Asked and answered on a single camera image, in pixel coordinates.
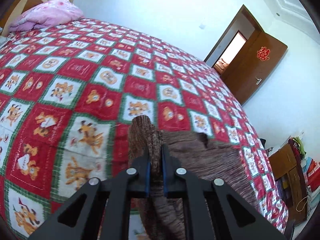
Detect brown knitted sweater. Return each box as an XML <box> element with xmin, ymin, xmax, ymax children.
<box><xmin>128</xmin><ymin>115</ymin><xmax>259</xmax><ymax>239</ymax></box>

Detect clothes pile on cabinet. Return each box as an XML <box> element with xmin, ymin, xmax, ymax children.
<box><xmin>288</xmin><ymin>137</ymin><xmax>319</xmax><ymax>209</ymax></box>

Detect wooden cabinet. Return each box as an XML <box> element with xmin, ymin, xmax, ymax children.
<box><xmin>269</xmin><ymin>143</ymin><xmax>308</xmax><ymax>225</ymax></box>

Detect red checkered cartoon bedspread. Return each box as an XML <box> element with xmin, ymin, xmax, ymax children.
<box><xmin>1</xmin><ymin>18</ymin><xmax>289</xmax><ymax>239</ymax></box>

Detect brown wooden door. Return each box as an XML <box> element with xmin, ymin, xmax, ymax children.
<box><xmin>221</xmin><ymin>31</ymin><xmax>287</xmax><ymax>104</ymax></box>

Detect red door decoration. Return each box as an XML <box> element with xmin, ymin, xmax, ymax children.
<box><xmin>257</xmin><ymin>46</ymin><xmax>271</xmax><ymax>61</ymax></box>

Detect pink pillow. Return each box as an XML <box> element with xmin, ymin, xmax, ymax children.
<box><xmin>9</xmin><ymin>0</ymin><xmax>84</xmax><ymax>32</ymax></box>

